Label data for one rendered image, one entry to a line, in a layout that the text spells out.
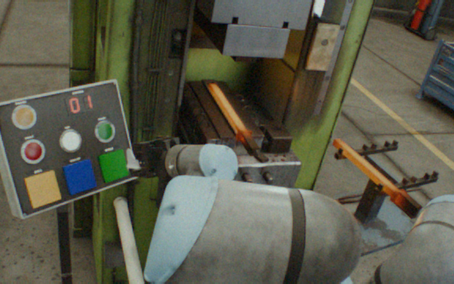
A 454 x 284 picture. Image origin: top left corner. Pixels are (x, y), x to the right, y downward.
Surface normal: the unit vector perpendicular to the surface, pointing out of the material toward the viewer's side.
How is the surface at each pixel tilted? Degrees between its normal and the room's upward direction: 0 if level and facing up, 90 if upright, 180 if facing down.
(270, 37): 90
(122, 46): 90
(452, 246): 27
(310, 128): 90
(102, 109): 60
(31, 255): 0
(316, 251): 55
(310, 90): 90
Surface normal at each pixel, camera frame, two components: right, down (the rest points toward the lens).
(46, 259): 0.17, -0.84
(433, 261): -0.28, -0.33
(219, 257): 0.07, 0.18
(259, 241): 0.12, -0.15
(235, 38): 0.31, 0.54
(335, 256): 0.47, 0.08
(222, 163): 0.67, 0.00
